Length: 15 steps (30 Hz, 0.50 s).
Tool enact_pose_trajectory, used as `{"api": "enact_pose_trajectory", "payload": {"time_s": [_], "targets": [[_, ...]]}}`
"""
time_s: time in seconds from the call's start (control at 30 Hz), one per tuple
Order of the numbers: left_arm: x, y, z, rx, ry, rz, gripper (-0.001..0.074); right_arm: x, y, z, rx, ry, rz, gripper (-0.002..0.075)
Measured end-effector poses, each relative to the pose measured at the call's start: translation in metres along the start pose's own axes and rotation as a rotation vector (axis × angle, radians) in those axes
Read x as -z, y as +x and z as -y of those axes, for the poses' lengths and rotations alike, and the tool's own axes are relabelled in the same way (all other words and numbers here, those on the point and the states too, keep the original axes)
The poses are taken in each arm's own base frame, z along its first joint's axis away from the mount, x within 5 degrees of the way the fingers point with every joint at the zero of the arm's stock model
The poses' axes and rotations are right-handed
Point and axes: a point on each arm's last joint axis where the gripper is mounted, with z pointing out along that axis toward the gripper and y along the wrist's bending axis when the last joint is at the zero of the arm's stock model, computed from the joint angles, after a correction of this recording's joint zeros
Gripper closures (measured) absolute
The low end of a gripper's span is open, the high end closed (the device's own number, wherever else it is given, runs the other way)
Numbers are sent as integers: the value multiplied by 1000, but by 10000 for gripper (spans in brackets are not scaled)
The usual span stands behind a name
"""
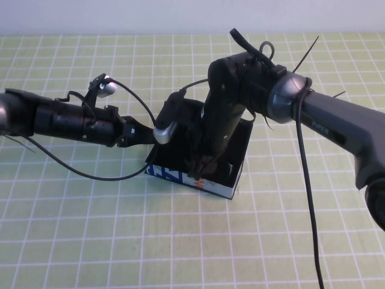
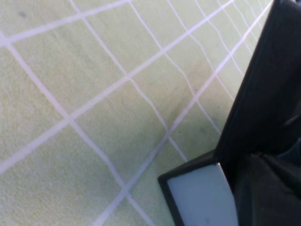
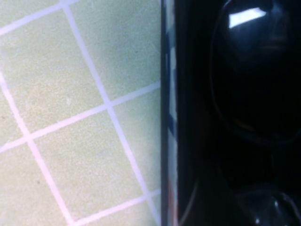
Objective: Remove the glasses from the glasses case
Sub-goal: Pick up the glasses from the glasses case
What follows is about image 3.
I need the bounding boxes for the black printed glasses case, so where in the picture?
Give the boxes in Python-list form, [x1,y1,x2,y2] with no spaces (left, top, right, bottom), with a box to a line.
[159,0,301,226]

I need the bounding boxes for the black framed glasses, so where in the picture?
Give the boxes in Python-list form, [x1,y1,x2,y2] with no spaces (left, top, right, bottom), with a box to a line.
[180,0,301,226]

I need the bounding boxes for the green white-grid tablecloth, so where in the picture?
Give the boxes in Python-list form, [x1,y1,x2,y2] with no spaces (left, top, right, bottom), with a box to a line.
[0,0,163,226]

